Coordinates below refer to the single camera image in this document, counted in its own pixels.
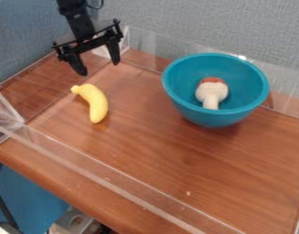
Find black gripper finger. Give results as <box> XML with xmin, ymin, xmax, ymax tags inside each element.
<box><xmin>65</xmin><ymin>53</ymin><xmax>88</xmax><ymax>76</ymax></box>
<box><xmin>107</xmin><ymin>38</ymin><xmax>121</xmax><ymax>65</ymax></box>

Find blue plastic bowl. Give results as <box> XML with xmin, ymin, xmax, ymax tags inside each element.
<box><xmin>163</xmin><ymin>53</ymin><xmax>270</xmax><ymax>128</ymax></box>

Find white red toy mushroom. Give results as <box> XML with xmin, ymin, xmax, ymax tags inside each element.
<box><xmin>195</xmin><ymin>77</ymin><xmax>228</xmax><ymax>110</ymax></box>

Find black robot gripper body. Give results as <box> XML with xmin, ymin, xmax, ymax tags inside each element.
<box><xmin>49</xmin><ymin>0</ymin><xmax>124</xmax><ymax>62</ymax></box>

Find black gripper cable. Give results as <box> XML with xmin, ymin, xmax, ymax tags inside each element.
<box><xmin>84</xmin><ymin>0</ymin><xmax>105</xmax><ymax>10</ymax></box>

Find yellow toy banana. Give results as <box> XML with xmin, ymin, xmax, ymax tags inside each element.
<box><xmin>71</xmin><ymin>84</ymin><xmax>108</xmax><ymax>123</ymax></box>

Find clear acrylic table barrier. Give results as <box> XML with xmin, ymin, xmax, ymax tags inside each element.
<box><xmin>0</xmin><ymin>28</ymin><xmax>299</xmax><ymax>234</ymax></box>

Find grey metal bracket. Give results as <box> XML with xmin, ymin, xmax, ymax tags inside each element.
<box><xmin>49</xmin><ymin>207</ymin><xmax>100</xmax><ymax>234</ymax></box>

